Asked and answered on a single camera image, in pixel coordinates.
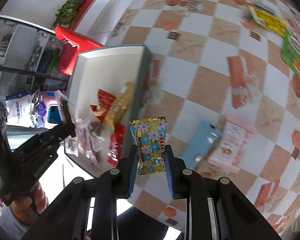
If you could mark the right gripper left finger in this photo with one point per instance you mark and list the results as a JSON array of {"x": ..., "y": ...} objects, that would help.
[{"x": 67, "y": 216}]

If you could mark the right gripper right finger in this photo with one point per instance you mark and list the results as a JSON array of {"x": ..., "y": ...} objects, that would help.
[{"x": 215, "y": 209}]

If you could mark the light blue snack packet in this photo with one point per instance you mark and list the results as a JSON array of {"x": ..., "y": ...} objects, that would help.
[{"x": 203, "y": 140}]

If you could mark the pink wafer packet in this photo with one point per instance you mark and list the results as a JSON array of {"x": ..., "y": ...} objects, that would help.
[{"x": 88, "y": 141}]

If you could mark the dark candy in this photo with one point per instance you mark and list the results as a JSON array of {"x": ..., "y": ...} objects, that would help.
[{"x": 64, "y": 112}]

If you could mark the red long wafer packet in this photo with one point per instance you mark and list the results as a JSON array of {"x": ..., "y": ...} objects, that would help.
[{"x": 116, "y": 143}]

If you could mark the floral gold candy packet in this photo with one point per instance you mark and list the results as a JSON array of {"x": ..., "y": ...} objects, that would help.
[{"x": 150, "y": 135}]

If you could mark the small red gold candy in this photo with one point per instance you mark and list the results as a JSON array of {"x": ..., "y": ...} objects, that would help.
[{"x": 105, "y": 101}]

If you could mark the gold snack packet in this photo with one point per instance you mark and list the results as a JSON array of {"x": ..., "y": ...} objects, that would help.
[{"x": 120, "y": 105}]

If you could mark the left hand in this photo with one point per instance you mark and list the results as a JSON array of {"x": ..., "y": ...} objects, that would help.
[{"x": 22, "y": 203}]

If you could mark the pink white biscuit packet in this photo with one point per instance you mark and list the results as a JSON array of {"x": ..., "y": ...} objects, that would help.
[{"x": 229, "y": 151}]

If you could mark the white blue bag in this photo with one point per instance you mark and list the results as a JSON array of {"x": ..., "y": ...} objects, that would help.
[{"x": 26, "y": 109}]

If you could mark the pink plastic stool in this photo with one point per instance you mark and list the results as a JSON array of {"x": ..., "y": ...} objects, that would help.
[{"x": 52, "y": 117}]

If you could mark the white tray green rim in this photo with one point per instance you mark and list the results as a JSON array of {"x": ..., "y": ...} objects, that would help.
[{"x": 107, "y": 68}]

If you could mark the red plastic stool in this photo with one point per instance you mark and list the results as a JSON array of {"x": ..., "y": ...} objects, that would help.
[{"x": 73, "y": 44}]

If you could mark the green potted plant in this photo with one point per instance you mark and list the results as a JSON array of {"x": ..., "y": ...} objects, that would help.
[{"x": 68, "y": 12}]

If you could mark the green pickled vegetable packet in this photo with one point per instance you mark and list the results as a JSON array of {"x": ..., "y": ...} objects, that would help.
[{"x": 291, "y": 52}]

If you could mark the yellow snack packet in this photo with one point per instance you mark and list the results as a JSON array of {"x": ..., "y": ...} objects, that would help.
[{"x": 267, "y": 20}]

